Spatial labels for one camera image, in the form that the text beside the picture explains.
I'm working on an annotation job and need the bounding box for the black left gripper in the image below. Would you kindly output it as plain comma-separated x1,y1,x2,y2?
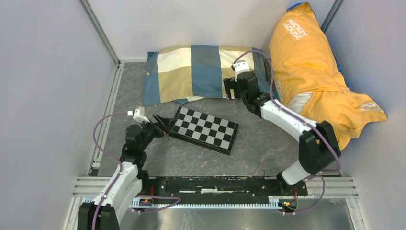
138,114,177,151

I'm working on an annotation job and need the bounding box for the blue beige checkered pillowcase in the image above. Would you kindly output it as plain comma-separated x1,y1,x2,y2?
142,45,270,106

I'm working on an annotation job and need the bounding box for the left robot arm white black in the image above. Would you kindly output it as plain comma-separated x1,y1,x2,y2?
77,109,175,230

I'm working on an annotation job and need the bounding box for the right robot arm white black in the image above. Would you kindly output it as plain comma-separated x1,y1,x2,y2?
223,71,341,196

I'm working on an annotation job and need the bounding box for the yellow Mickey Mouse pillow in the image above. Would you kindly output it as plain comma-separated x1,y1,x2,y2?
269,2,387,149

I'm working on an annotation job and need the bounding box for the black white checkerboard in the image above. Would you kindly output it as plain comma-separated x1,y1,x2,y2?
169,107,239,155

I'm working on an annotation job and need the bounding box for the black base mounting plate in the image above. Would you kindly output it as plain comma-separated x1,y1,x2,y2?
142,176,308,196

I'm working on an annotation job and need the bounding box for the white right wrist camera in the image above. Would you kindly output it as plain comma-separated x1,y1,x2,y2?
232,60,250,75

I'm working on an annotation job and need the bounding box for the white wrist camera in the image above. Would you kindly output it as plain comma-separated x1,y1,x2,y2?
127,106,150,124
232,60,250,75

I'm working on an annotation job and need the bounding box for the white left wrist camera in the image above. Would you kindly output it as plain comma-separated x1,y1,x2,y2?
127,106,150,124

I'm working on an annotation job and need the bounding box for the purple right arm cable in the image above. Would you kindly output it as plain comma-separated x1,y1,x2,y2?
233,49,342,173

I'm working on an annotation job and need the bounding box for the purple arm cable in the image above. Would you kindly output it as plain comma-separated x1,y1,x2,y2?
233,49,342,173
91,111,128,230

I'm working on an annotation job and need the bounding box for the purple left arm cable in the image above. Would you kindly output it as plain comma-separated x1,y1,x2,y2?
91,111,128,230

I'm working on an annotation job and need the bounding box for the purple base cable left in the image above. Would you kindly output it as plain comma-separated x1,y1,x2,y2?
133,195,181,215

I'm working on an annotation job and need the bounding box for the aluminium frame rail front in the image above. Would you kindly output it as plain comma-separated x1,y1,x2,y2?
72,177,359,199

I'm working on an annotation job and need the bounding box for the white slotted cable duct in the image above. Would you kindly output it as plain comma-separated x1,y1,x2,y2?
129,198,298,211

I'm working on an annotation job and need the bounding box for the aluminium frame post left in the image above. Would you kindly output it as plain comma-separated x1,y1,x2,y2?
79,0,121,66

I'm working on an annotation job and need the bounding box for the aluminium frame post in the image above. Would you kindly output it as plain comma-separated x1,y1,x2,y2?
79,0,121,66
320,0,345,33

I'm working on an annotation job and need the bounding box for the aluminium frame post right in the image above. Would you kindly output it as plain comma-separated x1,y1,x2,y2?
320,0,345,33

